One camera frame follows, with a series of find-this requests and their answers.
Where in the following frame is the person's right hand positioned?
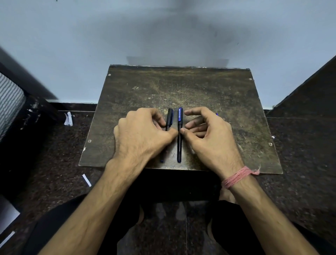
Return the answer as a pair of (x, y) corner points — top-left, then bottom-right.
(180, 106), (246, 181)

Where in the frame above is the person's left hand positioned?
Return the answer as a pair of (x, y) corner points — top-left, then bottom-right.
(113, 107), (179, 165)

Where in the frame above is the blue capped pen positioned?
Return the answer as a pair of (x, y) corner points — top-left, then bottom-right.
(176, 107), (184, 163)

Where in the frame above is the black capped pen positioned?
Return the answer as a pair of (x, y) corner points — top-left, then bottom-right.
(160, 108), (174, 163)

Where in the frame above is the person's left forearm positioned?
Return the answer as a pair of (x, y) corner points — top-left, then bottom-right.
(38, 157), (151, 255)

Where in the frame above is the person's right forearm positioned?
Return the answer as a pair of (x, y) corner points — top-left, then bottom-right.
(223, 171), (320, 255)

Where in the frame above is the pink thread wristband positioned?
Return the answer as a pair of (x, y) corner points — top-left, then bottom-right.
(221, 166), (261, 190)

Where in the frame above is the dark slanted panel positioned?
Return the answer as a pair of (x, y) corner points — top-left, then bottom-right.
(266, 55), (336, 119)

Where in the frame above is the grey striped panel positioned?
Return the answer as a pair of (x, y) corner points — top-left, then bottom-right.
(0, 72), (27, 143)

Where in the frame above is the white paper sheet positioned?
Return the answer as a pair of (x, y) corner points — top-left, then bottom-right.
(0, 194), (21, 235)

